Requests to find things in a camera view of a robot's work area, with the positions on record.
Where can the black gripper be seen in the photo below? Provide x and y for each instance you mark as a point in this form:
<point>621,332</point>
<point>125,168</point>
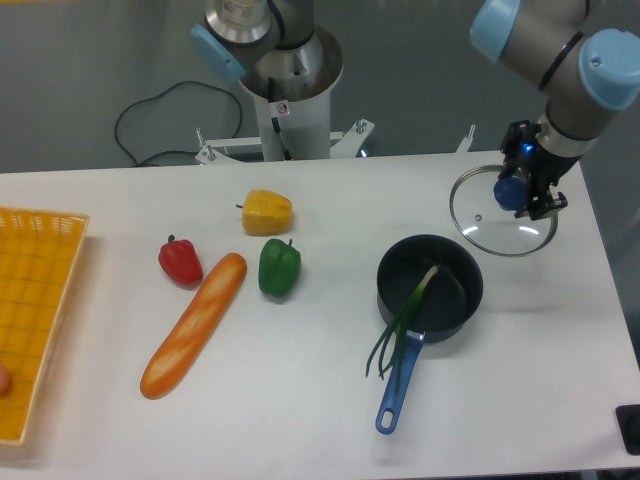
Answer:
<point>531,170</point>

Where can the glass pot lid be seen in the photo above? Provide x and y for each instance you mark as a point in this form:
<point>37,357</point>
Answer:
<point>484,207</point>

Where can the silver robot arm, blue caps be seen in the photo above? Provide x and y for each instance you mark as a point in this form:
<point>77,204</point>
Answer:
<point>587,79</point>

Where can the green spring onion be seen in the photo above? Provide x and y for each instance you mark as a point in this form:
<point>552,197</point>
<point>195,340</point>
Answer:
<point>409,295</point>

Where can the black box at table edge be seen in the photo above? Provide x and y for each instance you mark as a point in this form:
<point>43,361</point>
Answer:
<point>628,418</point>

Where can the green bell pepper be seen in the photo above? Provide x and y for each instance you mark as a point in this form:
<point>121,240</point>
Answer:
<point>279,267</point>

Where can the yellow bell pepper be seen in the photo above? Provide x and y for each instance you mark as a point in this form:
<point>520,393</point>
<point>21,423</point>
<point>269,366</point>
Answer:
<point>265,212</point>

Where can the orange baguette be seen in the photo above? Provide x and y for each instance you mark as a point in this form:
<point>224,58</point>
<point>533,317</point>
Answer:
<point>180,349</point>

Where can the red bell pepper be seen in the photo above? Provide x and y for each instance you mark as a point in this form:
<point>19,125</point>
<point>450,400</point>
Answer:
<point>179,260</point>

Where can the yellow wicker basket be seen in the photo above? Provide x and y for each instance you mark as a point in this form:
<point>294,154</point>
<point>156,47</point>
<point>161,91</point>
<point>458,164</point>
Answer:
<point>39,252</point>

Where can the pink object in basket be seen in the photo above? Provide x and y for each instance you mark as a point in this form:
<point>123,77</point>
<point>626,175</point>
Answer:
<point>5,380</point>

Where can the dark pot with blue handle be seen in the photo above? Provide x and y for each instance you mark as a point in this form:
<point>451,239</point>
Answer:
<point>462,298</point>

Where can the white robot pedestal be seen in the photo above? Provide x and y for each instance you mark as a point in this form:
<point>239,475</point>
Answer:
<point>291,92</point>

